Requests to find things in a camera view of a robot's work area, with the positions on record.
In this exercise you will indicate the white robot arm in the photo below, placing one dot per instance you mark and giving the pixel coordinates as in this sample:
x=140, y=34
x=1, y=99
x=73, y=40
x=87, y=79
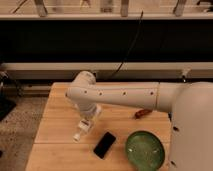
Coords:
x=190, y=104

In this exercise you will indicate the black smartphone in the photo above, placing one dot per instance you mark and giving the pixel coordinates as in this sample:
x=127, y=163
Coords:
x=104, y=145

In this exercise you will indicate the green bowl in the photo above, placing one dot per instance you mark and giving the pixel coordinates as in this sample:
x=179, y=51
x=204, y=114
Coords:
x=145, y=151

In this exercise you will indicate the red-brown sausage toy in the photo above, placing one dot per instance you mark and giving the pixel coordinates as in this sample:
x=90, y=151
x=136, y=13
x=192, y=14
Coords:
x=142, y=113

